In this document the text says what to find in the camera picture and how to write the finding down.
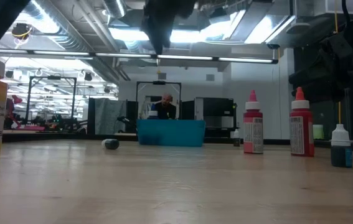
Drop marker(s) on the gray divider panel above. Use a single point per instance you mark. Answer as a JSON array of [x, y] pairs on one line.
[[111, 115]]

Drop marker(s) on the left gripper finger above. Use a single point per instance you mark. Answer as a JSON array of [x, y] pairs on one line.
[[160, 31]]

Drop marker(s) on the long LED light bar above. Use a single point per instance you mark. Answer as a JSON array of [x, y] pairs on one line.
[[123, 55]]

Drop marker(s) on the large blue food coloring bottle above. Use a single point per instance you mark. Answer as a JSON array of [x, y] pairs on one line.
[[152, 113]]

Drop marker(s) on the green container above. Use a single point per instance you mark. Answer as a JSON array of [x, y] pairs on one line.
[[318, 132]]

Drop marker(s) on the blue plastic bin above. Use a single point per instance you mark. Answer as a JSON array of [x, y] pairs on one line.
[[171, 133]]

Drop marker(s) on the large pink food coloring bottle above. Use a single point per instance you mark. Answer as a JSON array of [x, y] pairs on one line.
[[253, 130]]

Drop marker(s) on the black overhead camera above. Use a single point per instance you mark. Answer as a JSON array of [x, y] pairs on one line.
[[21, 30]]

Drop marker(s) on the red machine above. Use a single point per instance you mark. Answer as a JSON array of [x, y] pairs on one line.
[[16, 101]]

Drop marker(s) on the small blue dye bottle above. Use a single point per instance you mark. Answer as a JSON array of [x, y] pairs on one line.
[[111, 144]]

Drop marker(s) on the black cabinet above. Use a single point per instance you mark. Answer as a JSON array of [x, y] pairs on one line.
[[216, 107]]

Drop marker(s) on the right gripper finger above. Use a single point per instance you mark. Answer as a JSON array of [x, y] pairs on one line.
[[313, 95], [307, 76]]

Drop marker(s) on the large red food coloring bottle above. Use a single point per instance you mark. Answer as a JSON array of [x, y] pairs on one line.
[[302, 133]]

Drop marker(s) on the person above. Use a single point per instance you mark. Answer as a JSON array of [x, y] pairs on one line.
[[165, 110]]

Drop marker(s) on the black frame rig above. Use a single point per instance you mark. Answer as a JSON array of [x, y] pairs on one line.
[[159, 82], [51, 77]]

